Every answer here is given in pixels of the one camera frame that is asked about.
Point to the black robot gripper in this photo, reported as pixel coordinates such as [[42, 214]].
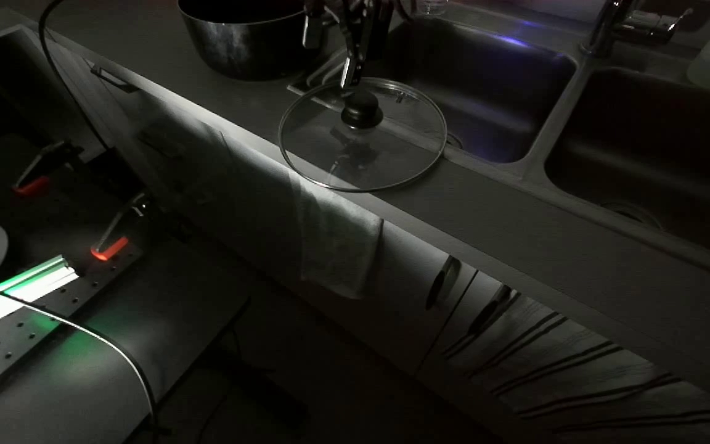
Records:
[[360, 22]]

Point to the glass lid with black knob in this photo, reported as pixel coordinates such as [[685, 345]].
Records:
[[363, 137]]

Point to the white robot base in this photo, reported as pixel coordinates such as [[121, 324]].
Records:
[[5, 291]]

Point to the black cooking pot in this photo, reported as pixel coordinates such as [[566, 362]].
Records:
[[244, 37]]

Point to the grey dish towel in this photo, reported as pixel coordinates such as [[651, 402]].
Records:
[[265, 197]]

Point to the steel double basin sink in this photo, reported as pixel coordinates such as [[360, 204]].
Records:
[[601, 139]]

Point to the chrome arched kitchen faucet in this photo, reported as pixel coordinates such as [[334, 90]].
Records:
[[629, 24]]

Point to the perforated black breadboard table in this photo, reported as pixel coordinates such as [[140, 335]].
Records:
[[34, 335]]

